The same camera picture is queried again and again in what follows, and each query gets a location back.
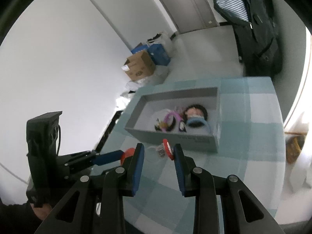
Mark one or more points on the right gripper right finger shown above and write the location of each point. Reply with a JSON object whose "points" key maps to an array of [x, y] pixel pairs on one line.
{"points": [[196, 182]]}

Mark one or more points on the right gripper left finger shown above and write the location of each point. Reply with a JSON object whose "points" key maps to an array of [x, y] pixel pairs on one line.
{"points": [[120, 182]]}

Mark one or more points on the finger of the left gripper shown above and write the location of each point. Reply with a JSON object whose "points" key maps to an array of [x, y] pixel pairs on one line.
{"points": [[110, 157]]}

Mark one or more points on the red star hair accessory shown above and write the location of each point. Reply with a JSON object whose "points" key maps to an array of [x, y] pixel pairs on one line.
{"points": [[165, 150]]}

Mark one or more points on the pink doll hair clip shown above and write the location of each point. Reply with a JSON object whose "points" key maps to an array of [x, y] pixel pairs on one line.
{"points": [[194, 113]]}

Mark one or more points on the orange pink small toy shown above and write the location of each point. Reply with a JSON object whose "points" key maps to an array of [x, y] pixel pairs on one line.
{"points": [[128, 153]]}

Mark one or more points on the person's left hand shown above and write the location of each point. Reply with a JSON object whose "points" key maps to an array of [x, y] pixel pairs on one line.
{"points": [[42, 212]]}

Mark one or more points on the grey cardboard box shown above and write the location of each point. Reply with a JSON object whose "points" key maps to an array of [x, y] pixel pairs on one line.
{"points": [[161, 116]]}

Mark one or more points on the teal checked tablecloth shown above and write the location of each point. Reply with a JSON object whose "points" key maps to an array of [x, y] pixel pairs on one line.
{"points": [[251, 146]]}

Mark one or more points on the brown cardboard box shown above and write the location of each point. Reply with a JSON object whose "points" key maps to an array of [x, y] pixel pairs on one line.
{"points": [[139, 66]]}

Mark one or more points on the white plastic bags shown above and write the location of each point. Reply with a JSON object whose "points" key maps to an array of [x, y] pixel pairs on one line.
{"points": [[159, 76]]}

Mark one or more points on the blue cardboard box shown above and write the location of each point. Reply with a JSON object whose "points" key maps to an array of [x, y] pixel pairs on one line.
{"points": [[156, 51]]}

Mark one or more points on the grey door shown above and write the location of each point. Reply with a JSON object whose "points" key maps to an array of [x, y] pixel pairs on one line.
{"points": [[190, 15]]}

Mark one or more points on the black hanging jacket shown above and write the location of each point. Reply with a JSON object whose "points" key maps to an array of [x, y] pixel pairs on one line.
{"points": [[256, 33]]}

